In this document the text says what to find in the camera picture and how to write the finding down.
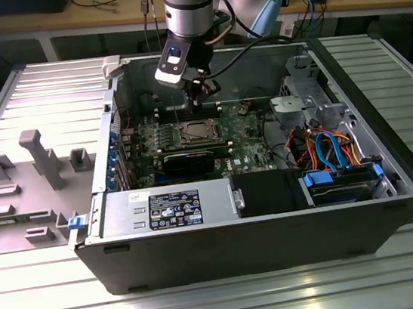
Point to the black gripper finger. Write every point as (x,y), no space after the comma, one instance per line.
(196,98)

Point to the silver CPU plate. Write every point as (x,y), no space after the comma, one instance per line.
(200,128)

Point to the black plastic cover box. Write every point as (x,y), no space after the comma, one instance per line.
(265,192)

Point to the black graphics card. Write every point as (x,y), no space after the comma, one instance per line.
(189,164)

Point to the green motherboard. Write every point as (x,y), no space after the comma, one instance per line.
(243,146)

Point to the grey plastic case latch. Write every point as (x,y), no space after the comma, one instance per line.
(111,66)

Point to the silver drive bay cage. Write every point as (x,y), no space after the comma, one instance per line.
(304,76)

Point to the silver power supply unit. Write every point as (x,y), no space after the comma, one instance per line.
(122,211)

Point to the hard disk in blue carrier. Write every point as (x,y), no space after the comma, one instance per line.
(318,179)

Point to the black open PC case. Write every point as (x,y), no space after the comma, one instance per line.
(242,249)

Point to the blue case latch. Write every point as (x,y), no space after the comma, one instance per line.
(76,223)

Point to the grey plastic parts rack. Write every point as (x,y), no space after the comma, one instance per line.
(44,191)

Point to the wooden desk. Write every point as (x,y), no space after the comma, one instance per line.
(22,24)

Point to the green RAM stick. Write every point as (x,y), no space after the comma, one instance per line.
(4,221)

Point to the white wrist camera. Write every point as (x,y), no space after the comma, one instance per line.
(169,77)

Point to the silver round metal bracket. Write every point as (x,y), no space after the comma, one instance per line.
(291,107)

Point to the blue slot retention bracket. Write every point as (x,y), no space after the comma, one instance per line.
(111,182)

